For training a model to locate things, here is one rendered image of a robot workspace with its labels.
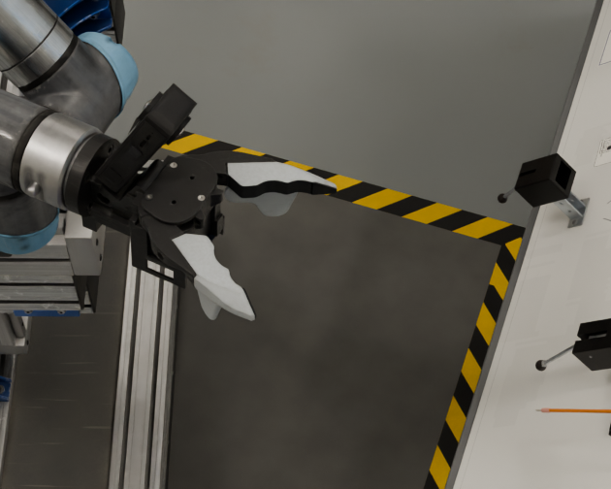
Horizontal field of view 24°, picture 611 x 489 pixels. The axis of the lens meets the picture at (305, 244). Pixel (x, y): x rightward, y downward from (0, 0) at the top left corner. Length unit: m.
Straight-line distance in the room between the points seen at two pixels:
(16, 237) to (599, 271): 0.84
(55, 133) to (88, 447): 1.44
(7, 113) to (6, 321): 1.25
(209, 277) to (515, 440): 0.76
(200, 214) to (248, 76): 2.12
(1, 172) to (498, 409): 0.84
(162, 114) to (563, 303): 0.89
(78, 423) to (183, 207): 1.48
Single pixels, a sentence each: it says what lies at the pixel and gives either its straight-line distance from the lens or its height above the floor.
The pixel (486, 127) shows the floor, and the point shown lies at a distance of 3.19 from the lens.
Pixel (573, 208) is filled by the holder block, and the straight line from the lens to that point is 1.94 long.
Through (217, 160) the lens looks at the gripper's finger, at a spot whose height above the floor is 1.58.
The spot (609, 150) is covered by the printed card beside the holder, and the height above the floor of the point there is 0.94.
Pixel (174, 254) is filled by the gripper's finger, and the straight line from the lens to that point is 1.12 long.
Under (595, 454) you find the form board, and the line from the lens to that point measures 1.69.
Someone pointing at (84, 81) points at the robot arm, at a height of 1.50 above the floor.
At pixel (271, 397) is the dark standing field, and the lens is 2.82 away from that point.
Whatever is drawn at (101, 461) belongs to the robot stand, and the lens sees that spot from 2.56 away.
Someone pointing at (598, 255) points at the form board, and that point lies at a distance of 1.88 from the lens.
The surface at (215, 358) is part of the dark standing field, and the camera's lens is 2.86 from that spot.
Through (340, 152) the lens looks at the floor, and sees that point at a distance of 3.12.
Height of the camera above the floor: 2.54
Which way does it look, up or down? 58 degrees down
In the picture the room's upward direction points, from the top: straight up
